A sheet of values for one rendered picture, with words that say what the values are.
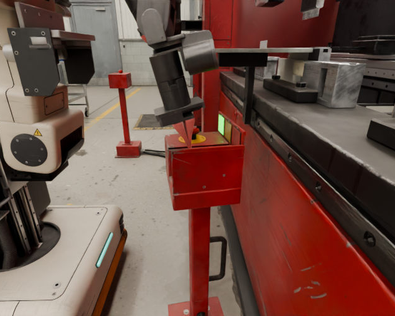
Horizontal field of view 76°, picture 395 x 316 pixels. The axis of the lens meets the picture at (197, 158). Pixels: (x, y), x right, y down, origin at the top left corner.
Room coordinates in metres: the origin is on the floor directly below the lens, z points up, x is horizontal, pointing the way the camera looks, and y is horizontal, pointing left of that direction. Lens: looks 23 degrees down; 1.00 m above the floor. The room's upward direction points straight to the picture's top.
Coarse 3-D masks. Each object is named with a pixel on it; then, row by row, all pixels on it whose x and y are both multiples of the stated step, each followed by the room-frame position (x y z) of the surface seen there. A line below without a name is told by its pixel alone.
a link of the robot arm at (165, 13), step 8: (144, 0) 0.51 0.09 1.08; (152, 0) 0.51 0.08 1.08; (160, 0) 0.51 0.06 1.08; (168, 0) 0.50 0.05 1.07; (144, 8) 0.51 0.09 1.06; (152, 8) 0.51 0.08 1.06; (160, 8) 0.50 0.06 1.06; (168, 8) 0.50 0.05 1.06; (168, 16) 0.50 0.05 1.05; (168, 24) 0.50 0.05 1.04; (168, 32) 0.52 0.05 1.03
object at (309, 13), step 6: (306, 0) 0.84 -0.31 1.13; (312, 0) 0.80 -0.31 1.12; (318, 0) 0.77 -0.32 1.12; (306, 6) 0.83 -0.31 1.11; (312, 6) 0.79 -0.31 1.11; (318, 6) 0.77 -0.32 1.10; (306, 12) 0.85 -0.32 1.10; (312, 12) 0.81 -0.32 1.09; (318, 12) 0.77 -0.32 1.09; (306, 18) 0.84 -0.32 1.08
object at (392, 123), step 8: (376, 120) 0.35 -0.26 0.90; (384, 120) 0.35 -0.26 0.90; (392, 120) 0.35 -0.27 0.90; (376, 128) 0.35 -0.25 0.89; (384, 128) 0.33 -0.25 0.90; (392, 128) 0.32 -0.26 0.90; (368, 136) 0.36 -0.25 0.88; (376, 136) 0.34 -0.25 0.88; (384, 136) 0.33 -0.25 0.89; (392, 136) 0.31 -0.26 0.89; (384, 144) 0.32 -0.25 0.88; (392, 144) 0.31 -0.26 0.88
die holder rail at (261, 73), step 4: (268, 56) 1.20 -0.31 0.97; (272, 56) 1.19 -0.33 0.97; (268, 60) 1.14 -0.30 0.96; (272, 60) 1.14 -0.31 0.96; (276, 60) 1.14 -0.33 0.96; (268, 64) 1.14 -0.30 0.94; (272, 64) 1.14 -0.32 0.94; (276, 64) 1.14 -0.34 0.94; (256, 68) 1.26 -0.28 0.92; (260, 68) 1.19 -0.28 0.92; (264, 68) 1.14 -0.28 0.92; (268, 68) 1.14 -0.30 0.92; (272, 68) 1.14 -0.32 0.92; (256, 72) 1.25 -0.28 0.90; (260, 72) 1.19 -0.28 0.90; (264, 72) 1.14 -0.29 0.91; (268, 72) 1.14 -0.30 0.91; (272, 72) 1.14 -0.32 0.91; (256, 76) 1.23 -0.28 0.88; (260, 76) 1.18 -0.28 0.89; (264, 76) 1.14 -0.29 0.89; (268, 76) 1.14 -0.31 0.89
